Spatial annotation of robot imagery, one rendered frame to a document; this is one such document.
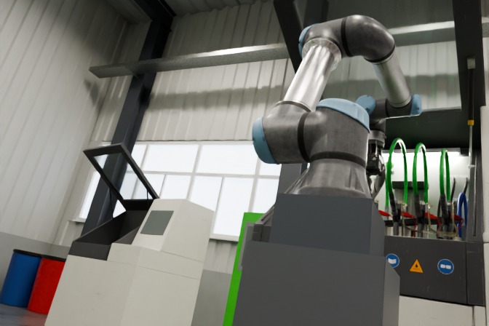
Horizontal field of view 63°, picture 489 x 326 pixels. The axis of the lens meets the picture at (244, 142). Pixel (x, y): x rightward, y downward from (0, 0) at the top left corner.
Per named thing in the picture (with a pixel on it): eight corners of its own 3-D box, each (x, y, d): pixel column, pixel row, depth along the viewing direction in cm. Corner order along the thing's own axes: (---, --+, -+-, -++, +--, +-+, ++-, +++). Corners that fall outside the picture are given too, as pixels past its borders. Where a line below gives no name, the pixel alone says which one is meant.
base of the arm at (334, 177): (365, 199, 70) (369, 148, 74) (285, 195, 77) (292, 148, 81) (377, 220, 82) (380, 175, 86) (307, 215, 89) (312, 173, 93)
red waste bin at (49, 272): (12, 307, 564) (33, 252, 592) (47, 309, 613) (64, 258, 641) (41, 315, 537) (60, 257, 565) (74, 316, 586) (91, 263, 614)
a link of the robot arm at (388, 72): (387, -3, 107) (423, 97, 142) (348, 7, 113) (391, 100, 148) (384, 30, 102) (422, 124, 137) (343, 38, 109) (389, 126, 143)
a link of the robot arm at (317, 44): (297, 136, 82) (351, 7, 115) (238, 140, 90) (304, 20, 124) (316, 175, 89) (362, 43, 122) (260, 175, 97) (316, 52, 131)
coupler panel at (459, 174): (434, 239, 156) (434, 165, 167) (435, 241, 158) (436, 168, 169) (472, 242, 149) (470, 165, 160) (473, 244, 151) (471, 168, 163)
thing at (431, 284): (255, 271, 133) (263, 225, 139) (261, 273, 136) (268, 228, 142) (466, 304, 100) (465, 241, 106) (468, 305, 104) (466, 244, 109)
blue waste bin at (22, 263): (-16, 299, 587) (5, 247, 615) (20, 302, 636) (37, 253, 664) (9, 306, 560) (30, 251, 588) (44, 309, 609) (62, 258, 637)
